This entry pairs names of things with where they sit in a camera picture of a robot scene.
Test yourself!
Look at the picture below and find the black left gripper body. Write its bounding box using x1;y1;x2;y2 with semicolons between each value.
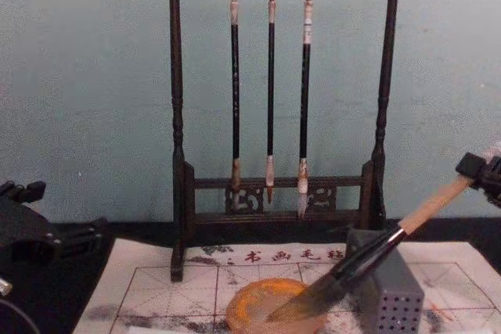
0;192;64;277

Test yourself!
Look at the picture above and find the large brush with wooden handle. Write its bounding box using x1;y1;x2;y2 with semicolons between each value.
265;176;471;322

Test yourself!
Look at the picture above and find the black table cloth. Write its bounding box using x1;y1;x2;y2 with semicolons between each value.
0;217;501;334

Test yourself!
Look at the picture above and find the white felt calligraphy mat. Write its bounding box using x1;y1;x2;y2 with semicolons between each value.
72;237;501;334

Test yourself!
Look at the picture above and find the grey block with holes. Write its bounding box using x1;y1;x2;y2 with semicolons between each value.
345;228;426;334

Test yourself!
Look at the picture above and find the dark wooden brush rack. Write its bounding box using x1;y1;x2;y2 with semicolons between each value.
131;0;442;283

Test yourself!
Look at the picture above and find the orange round ink dish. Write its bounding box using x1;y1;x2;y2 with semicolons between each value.
225;278;326;334

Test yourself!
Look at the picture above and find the hanging brush with white tip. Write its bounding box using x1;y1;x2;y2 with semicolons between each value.
297;0;315;221

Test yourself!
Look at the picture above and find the hanging brush with brown tip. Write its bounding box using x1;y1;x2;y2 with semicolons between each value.
228;0;246;210

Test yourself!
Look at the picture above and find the thin hanging black brush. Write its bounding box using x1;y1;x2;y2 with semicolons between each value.
265;0;278;205

